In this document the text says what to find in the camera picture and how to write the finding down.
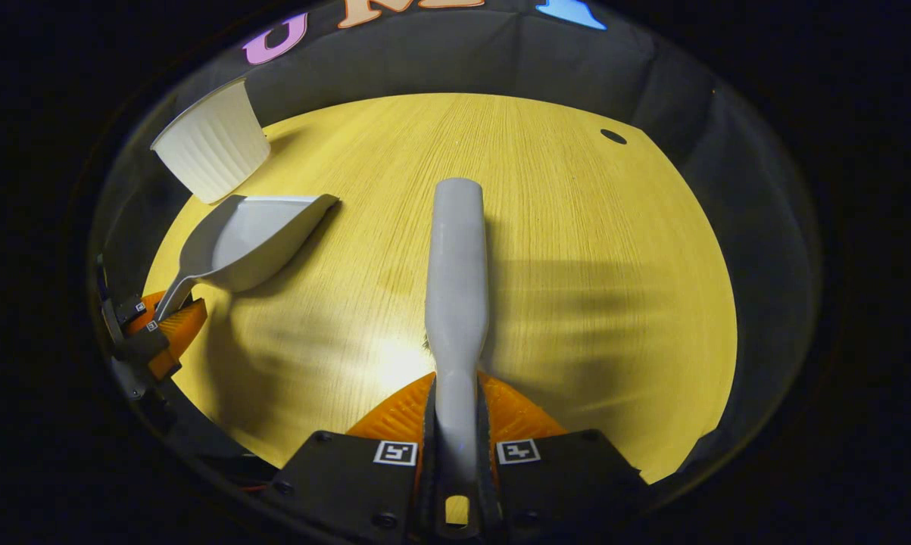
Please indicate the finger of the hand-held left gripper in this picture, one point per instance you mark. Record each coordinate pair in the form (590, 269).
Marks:
(138, 312)
(179, 329)

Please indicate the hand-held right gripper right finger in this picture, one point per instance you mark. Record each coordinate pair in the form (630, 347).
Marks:
(569, 477)

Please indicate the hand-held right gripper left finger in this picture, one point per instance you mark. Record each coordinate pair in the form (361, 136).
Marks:
(341, 484)

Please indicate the grey dustpan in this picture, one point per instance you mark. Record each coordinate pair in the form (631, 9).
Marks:
(251, 238)

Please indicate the white ribbed garbage bin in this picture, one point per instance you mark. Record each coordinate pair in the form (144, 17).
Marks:
(213, 147)

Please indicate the small grey broom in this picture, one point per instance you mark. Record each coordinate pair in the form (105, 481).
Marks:
(457, 265)

